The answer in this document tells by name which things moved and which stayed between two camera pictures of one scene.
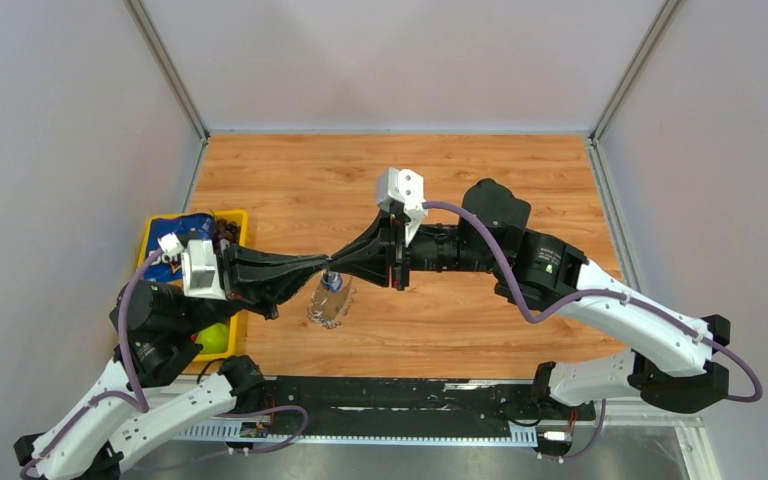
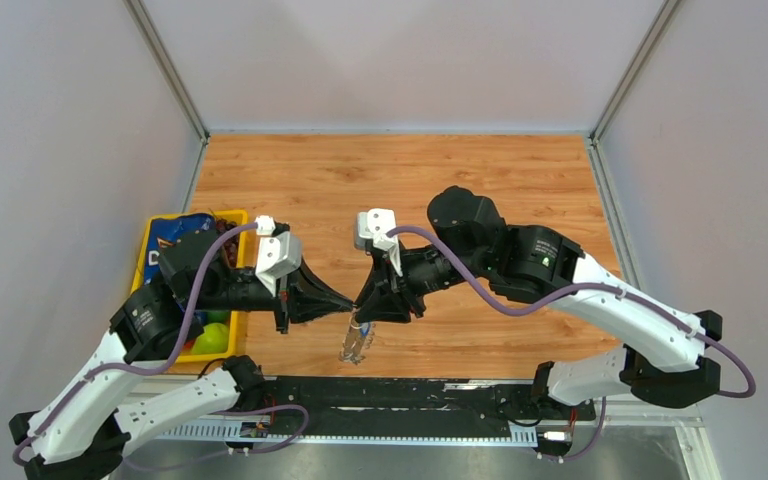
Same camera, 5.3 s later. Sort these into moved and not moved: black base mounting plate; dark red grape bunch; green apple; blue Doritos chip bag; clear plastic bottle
Moved: clear plastic bottle
Not moved: blue Doritos chip bag; black base mounting plate; dark red grape bunch; green apple
